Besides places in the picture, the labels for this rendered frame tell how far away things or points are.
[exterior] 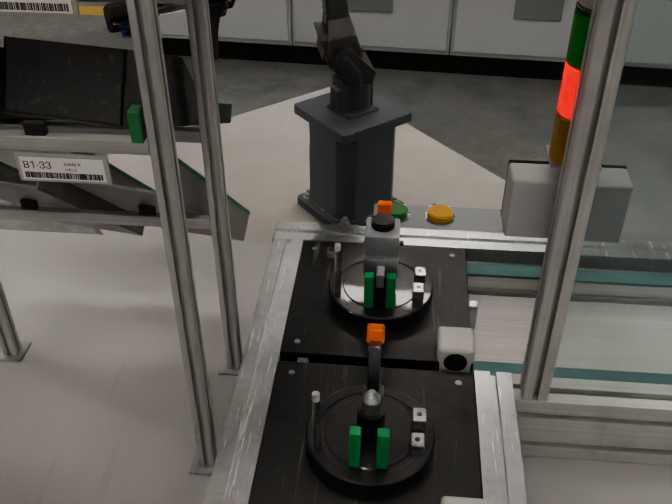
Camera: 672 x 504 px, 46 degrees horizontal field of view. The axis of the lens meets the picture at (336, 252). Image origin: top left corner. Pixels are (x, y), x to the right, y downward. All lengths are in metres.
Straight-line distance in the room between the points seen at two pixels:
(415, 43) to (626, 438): 3.24
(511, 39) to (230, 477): 3.40
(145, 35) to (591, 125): 0.40
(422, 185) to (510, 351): 0.53
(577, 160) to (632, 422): 0.37
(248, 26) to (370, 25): 0.62
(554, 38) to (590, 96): 3.34
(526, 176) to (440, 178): 0.74
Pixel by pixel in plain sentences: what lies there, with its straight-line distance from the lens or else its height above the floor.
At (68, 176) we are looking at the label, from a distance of 0.78.
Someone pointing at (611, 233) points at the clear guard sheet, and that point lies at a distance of 0.85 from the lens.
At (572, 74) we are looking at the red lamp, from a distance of 0.78.
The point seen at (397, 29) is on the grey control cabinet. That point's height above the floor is 0.22.
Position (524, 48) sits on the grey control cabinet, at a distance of 4.09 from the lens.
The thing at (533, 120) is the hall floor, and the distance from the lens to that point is 3.77.
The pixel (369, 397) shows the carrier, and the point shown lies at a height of 1.05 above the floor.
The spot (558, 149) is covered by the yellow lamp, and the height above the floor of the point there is 1.28.
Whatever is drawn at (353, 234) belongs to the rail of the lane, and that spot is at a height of 0.96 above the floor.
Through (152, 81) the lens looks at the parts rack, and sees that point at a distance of 0.71.
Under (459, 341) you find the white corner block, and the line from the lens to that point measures 0.99.
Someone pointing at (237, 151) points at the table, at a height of 0.86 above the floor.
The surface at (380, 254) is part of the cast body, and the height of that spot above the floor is 1.06.
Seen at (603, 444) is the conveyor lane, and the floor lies 0.89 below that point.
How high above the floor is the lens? 1.65
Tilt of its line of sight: 36 degrees down
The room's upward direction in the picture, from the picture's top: straight up
